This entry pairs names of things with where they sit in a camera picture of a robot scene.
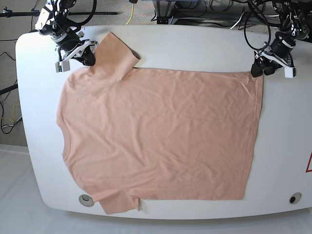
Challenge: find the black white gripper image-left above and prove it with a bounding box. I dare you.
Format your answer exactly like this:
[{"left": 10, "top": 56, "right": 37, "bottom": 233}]
[{"left": 55, "top": 36, "right": 98, "bottom": 66}]

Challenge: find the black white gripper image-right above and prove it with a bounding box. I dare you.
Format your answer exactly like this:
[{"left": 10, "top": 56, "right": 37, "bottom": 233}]
[{"left": 251, "top": 36, "right": 296, "bottom": 78}]

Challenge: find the peach pink T-shirt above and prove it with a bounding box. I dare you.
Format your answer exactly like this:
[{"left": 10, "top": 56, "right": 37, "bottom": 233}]
[{"left": 56, "top": 33, "right": 264, "bottom": 215}]

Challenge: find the black tripod stand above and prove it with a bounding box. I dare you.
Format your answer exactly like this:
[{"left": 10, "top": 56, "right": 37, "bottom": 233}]
[{"left": 0, "top": 0, "right": 118, "bottom": 33}]

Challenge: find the red triangle sticker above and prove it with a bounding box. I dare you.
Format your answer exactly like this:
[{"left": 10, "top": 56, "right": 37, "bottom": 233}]
[{"left": 306, "top": 153, "right": 312, "bottom": 173}]

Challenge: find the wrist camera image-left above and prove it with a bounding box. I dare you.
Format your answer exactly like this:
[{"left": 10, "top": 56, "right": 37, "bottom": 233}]
[{"left": 55, "top": 60, "right": 70, "bottom": 73}]

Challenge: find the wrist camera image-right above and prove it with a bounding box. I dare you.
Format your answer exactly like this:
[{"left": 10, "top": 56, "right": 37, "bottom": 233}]
[{"left": 284, "top": 67, "right": 296, "bottom": 78}]

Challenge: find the white cable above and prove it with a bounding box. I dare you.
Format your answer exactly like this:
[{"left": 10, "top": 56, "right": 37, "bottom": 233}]
[{"left": 230, "top": 11, "right": 247, "bottom": 29}]

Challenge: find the yellow cable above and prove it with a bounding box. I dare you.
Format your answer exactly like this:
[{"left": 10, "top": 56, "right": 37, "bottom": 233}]
[{"left": 126, "top": 0, "right": 138, "bottom": 25}]

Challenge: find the aluminium frame stand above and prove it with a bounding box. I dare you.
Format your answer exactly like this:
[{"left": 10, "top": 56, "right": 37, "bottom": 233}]
[{"left": 153, "top": 0, "right": 293, "bottom": 37}]

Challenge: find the black floor cables left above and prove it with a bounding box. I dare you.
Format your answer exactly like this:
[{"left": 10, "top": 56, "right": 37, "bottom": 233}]
[{"left": 0, "top": 51, "right": 22, "bottom": 134}]

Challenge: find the right table cable grommet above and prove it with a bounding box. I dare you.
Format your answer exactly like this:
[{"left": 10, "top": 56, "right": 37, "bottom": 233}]
[{"left": 289, "top": 192, "right": 302, "bottom": 204}]

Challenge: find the table cable grommet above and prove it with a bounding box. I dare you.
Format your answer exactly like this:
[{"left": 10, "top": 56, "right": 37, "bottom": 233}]
[
  {"left": 78, "top": 195, "right": 94, "bottom": 207},
  {"left": 289, "top": 192, "right": 302, "bottom": 204}
]

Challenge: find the left table cable grommet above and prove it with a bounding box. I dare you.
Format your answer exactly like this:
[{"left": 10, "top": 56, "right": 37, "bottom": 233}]
[{"left": 78, "top": 195, "right": 94, "bottom": 207}]

